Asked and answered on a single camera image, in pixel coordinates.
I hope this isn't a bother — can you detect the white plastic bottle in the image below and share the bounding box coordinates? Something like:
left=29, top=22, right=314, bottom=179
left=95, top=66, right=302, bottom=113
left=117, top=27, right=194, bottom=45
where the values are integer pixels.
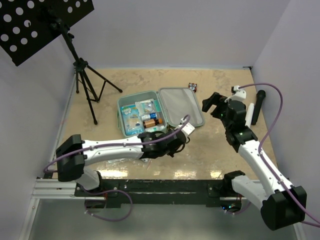
left=145, top=125, right=165, bottom=133

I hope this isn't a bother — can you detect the brown bottle orange cap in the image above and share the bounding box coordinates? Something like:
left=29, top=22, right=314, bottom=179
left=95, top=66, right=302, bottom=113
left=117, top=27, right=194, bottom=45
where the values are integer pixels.
left=143, top=118, right=163, bottom=129

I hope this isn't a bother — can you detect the blue cotton swab bag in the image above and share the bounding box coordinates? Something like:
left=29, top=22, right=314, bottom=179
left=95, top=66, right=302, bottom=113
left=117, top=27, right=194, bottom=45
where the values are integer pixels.
left=120, top=104, right=145, bottom=136

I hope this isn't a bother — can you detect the mint green medicine case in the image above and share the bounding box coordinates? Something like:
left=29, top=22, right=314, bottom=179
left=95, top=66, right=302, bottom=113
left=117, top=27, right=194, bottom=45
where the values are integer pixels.
left=117, top=87, right=205, bottom=138

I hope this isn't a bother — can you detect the teal clear zip bag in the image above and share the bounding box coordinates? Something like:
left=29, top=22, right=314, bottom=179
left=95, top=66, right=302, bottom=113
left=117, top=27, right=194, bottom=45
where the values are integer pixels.
left=107, top=159, right=129, bottom=166

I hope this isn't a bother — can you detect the white gauze pack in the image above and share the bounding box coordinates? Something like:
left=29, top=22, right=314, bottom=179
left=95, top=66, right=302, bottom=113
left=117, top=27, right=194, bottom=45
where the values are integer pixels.
left=135, top=99, right=154, bottom=112

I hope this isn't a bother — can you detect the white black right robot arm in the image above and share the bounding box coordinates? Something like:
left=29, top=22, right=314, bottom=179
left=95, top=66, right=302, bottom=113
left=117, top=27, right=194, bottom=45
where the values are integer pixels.
left=202, top=92, right=307, bottom=231

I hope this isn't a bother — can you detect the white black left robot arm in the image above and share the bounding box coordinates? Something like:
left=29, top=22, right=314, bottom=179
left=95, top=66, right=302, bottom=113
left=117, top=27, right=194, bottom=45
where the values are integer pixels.
left=56, top=127, right=193, bottom=196

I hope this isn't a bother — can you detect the white microphone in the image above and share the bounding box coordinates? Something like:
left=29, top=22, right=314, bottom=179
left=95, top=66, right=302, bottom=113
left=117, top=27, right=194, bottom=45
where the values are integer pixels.
left=245, top=103, right=255, bottom=128

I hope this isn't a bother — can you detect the black microphone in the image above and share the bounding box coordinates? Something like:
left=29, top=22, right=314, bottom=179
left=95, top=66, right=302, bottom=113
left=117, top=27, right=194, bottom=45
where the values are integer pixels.
left=251, top=90, right=266, bottom=126

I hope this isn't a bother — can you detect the clear flat sachet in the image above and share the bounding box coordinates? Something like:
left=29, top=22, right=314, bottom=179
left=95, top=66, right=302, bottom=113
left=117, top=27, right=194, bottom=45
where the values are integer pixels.
left=134, top=158, right=152, bottom=169

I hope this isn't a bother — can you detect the black music stand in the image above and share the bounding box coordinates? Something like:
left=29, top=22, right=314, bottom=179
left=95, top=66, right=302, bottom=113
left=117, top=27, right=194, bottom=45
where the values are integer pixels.
left=0, top=0, right=114, bottom=125

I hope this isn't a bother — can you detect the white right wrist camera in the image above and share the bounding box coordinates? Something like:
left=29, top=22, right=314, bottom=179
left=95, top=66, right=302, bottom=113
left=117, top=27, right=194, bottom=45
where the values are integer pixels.
left=224, top=85, right=247, bottom=103

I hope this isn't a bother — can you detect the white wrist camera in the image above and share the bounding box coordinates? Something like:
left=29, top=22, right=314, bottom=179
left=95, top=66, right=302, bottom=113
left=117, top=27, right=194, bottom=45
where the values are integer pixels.
left=174, top=118, right=195, bottom=138
left=224, top=85, right=247, bottom=103

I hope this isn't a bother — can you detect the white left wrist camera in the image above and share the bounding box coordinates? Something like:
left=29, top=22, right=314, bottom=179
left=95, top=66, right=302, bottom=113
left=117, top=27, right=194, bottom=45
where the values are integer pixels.
left=174, top=118, right=195, bottom=138

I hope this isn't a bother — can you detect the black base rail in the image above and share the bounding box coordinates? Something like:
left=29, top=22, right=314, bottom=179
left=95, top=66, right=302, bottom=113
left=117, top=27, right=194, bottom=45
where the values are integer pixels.
left=74, top=178, right=252, bottom=208

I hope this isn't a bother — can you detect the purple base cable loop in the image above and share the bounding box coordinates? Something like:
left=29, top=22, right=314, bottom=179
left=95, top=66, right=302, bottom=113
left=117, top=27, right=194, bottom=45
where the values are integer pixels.
left=84, top=189, right=133, bottom=222

